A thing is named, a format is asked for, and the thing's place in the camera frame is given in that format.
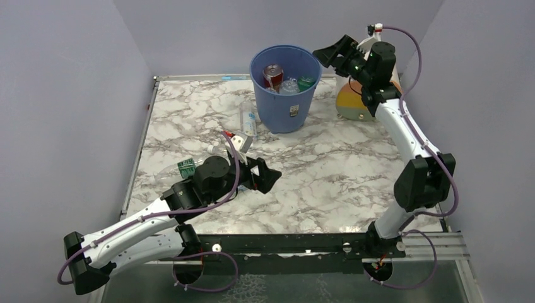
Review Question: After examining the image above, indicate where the blue plastic bin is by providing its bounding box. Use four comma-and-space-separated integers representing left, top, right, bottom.
249, 45, 322, 134

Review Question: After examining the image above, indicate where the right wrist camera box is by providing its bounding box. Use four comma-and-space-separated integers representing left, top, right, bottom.
358, 23, 384, 53

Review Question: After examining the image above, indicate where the round pastel drawer cabinet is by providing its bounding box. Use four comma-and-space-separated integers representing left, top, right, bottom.
335, 66, 403, 122

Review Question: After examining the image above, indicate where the gold red snack packet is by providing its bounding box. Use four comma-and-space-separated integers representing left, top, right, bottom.
262, 64, 284, 92

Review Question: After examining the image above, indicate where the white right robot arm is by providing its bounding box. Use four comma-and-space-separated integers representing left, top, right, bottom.
313, 35, 456, 257

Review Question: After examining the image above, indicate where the green floral label bottle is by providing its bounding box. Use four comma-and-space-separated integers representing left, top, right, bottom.
297, 76, 317, 92

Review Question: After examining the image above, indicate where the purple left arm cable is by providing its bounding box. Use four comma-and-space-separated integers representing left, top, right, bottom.
56, 131, 241, 293

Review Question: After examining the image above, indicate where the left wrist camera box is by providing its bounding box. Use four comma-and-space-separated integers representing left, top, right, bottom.
225, 133, 253, 164

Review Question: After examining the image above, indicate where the upright-lying bottle blue white label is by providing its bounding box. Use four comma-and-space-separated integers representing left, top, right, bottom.
240, 101, 257, 139

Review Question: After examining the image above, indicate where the clear bottle dark green label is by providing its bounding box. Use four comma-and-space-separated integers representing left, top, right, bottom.
154, 157, 204, 185

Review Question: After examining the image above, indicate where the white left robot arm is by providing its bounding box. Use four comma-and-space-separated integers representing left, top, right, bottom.
57, 153, 282, 295

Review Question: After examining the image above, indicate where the clear bottle white cap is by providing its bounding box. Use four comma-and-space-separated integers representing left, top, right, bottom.
207, 145, 228, 158

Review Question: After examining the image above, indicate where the black aluminium mounting rail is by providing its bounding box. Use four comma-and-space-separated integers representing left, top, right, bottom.
99, 232, 469, 285

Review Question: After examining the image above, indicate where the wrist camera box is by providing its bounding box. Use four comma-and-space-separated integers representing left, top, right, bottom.
225, 133, 253, 164
358, 23, 384, 53

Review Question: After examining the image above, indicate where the clear bottle white green label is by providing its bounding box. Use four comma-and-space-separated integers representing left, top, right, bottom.
278, 78, 300, 95

